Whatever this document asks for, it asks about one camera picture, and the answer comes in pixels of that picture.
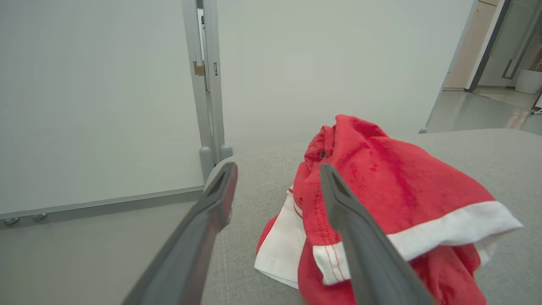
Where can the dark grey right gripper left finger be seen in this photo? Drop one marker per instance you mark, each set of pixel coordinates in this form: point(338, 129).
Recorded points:
point(186, 262)

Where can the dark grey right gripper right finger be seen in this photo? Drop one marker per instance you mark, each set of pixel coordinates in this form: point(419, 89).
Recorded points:
point(372, 271)

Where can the red garment with white trim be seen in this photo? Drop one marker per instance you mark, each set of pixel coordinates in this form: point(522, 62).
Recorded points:
point(402, 182)

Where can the white bin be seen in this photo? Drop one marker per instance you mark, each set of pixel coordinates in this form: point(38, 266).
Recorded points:
point(529, 81)

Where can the white partition panel grey frame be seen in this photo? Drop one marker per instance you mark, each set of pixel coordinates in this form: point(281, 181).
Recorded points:
point(317, 63)
point(93, 106)

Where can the glass door dark frame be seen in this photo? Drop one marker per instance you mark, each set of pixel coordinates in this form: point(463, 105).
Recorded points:
point(508, 38)

